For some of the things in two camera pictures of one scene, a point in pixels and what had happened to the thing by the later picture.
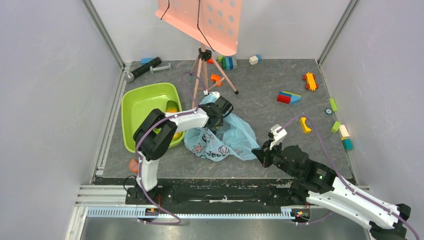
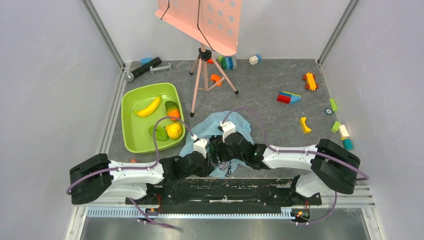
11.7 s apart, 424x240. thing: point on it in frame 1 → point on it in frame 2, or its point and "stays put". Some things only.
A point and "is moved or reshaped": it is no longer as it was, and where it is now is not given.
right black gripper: x=268 y=157 → x=219 y=150
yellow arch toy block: x=306 y=129 stays put
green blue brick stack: x=228 y=63 stays put
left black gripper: x=220 y=123 → x=206 y=168
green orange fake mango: x=171 y=106 stays put
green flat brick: x=333 y=104 stays put
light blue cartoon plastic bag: x=235 y=138 is moved or reshaped
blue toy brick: x=144 y=60 stays put
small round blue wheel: x=328 y=111 stays put
